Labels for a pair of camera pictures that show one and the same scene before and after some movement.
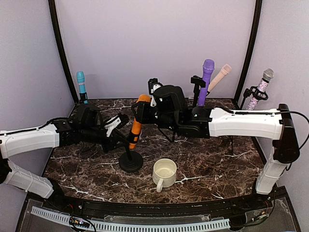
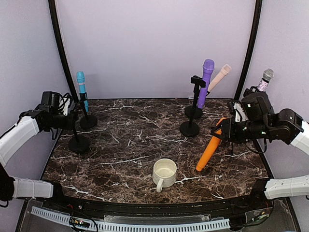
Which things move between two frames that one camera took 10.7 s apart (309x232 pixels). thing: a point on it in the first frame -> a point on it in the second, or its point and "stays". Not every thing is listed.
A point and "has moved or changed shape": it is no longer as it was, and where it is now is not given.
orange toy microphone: x=137 y=126 -> x=210 y=151
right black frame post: x=258 y=8 stays
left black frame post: x=52 y=8 stays
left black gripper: x=111 y=145 -> x=70 y=124
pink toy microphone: x=225 y=70 stays
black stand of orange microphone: x=131 y=163 has moved or changed shape
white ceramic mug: x=164 y=173 stays
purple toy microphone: x=208 y=66 stays
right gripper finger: x=138 y=110 -> x=223 y=141
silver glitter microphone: x=267 y=75 stays
